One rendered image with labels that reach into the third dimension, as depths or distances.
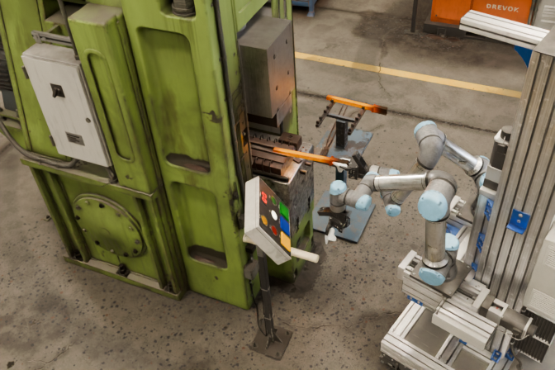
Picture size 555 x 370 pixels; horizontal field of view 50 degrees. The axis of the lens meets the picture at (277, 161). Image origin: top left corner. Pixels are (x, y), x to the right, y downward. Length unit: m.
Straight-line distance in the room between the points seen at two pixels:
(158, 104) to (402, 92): 3.07
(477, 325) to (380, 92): 3.08
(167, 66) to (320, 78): 3.09
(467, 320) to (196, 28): 1.81
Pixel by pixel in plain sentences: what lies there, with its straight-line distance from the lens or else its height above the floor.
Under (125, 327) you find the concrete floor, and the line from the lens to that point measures 3.98.
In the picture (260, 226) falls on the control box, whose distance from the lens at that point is 2.71.
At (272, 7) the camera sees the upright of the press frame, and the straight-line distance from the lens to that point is 3.17.
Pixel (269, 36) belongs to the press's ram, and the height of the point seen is 1.76.
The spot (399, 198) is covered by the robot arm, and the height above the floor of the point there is 0.99.
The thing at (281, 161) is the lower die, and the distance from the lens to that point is 3.33.
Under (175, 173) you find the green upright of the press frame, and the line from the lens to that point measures 3.23.
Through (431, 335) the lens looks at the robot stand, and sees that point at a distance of 3.57.
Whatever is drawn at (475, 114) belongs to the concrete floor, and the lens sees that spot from 5.45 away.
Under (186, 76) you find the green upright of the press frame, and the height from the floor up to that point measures 1.67.
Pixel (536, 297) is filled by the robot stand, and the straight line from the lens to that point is 3.01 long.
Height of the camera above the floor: 3.17
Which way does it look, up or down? 41 degrees down
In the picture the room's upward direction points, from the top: 4 degrees counter-clockwise
